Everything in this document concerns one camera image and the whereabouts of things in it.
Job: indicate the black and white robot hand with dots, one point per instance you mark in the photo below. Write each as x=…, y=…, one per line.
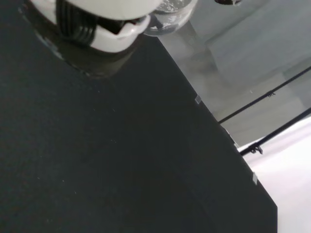
x=114, y=40

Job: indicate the clear tape strip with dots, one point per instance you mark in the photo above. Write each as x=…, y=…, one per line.
x=198, y=99
x=255, y=178

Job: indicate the black table cloth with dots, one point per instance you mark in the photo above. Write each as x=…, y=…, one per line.
x=97, y=145

